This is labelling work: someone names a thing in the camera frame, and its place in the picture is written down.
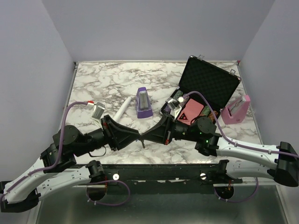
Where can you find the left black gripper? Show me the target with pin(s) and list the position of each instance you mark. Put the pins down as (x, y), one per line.
(127, 136)

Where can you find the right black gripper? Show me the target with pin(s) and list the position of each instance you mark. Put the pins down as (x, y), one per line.
(160, 133)

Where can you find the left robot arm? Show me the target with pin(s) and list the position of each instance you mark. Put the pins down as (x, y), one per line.
(25, 192)

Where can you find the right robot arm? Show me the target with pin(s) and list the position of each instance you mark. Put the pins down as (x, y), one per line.
(280, 163)

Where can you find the white microphone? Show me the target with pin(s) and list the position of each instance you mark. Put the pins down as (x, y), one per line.
(122, 109)

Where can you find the purple metronome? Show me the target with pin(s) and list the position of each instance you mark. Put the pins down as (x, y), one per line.
(143, 104)

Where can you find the pink playing card deck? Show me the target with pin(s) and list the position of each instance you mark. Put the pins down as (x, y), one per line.
(191, 110)

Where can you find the purple green chip stack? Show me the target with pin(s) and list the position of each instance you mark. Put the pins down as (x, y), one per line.
(178, 94)

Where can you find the orange brown chip stack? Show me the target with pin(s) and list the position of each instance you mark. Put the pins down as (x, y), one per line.
(213, 115)

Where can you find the black poker chip case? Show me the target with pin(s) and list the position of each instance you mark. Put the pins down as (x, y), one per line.
(215, 84)

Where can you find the pink metronome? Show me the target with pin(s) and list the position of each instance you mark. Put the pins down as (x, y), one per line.
(236, 111)

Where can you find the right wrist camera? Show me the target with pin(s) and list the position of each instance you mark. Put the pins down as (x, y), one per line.
(173, 106)

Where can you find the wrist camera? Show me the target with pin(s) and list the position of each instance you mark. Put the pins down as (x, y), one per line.
(98, 109)
(173, 106)

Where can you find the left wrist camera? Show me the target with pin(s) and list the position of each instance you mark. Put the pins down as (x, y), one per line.
(98, 109)

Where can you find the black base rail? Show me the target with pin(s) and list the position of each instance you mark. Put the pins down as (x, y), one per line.
(151, 179)

